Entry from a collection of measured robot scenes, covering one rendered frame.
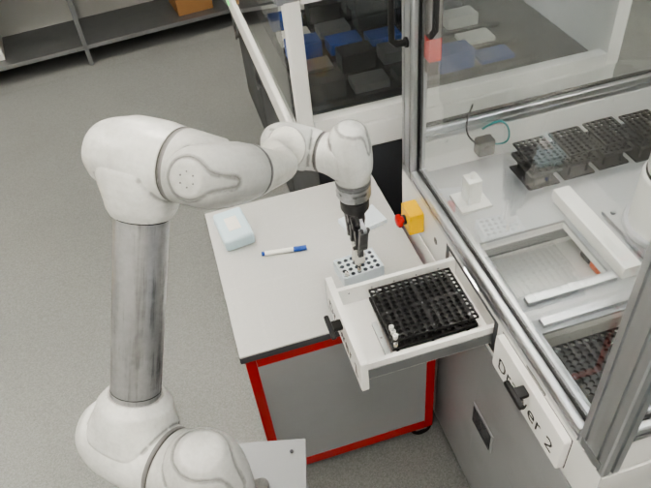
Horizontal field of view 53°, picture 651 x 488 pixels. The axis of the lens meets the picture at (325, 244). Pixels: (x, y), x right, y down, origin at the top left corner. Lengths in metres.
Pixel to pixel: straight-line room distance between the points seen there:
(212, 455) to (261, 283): 0.76
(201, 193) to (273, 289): 0.90
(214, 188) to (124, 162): 0.18
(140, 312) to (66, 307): 1.95
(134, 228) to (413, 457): 1.53
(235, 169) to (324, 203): 1.11
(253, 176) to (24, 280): 2.43
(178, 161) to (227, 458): 0.56
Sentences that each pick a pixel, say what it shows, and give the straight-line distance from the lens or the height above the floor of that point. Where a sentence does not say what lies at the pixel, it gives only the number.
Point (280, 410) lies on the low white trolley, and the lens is 2.02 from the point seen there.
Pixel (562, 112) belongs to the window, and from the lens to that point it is 1.14.
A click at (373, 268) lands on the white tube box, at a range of 1.87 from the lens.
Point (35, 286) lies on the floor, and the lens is 3.36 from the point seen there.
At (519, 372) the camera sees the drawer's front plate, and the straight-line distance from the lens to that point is 1.51.
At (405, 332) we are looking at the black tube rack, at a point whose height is 0.90.
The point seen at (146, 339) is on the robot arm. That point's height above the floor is 1.20.
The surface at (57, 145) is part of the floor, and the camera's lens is 4.28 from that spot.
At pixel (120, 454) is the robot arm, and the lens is 1.38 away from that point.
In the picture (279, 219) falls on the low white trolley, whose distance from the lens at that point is 2.11.
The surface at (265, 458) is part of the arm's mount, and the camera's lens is 1.57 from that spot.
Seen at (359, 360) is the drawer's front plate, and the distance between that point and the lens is 1.50.
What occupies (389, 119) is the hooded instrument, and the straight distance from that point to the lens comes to 2.27.
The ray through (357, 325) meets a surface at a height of 0.84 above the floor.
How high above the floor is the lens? 2.14
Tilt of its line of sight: 44 degrees down
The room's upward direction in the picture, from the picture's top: 7 degrees counter-clockwise
